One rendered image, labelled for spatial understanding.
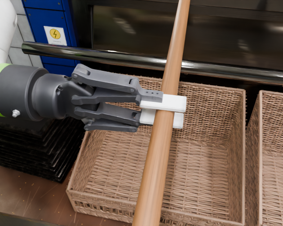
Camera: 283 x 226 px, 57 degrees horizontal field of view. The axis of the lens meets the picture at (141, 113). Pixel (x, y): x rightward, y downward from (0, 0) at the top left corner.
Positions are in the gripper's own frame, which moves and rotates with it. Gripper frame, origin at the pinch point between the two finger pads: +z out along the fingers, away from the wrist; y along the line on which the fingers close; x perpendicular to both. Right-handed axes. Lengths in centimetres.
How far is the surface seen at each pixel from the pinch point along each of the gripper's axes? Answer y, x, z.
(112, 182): 61, -18, -18
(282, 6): 4, -53, 30
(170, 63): -1.4, -11.0, 0.0
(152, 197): -1.4, 15.7, 0.5
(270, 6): 4, -53, 26
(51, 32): 19, -52, -47
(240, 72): 2.9, -16.5, 14.2
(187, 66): 2.9, -16.8, 3.2
